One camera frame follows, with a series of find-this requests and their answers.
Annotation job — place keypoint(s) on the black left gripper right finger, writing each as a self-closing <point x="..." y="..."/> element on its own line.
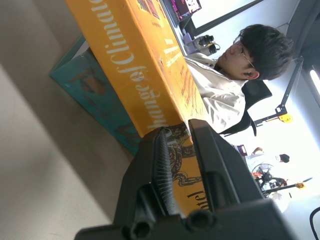
<point x="220" y="170"/>

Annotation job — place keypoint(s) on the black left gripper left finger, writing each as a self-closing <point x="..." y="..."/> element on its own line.
<point x="140" y="175"/>

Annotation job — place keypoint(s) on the orange hardcover book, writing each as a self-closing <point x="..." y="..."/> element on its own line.
<point x="140" y="65"/>

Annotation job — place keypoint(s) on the teal illustrated book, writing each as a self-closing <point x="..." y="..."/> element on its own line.
<point x="100" y="97"/>

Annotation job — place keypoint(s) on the person in white shirt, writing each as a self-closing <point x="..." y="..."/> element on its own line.
<point x="267" y="162"/>

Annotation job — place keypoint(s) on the black office chair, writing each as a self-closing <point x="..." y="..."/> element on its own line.
<point x="252" y="107"/>

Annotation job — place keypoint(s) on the seated man with glasses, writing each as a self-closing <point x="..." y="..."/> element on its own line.
<point x="232" y="82"/>

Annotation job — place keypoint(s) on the computer monitor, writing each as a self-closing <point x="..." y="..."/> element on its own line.
<point x="185" y="8"/>

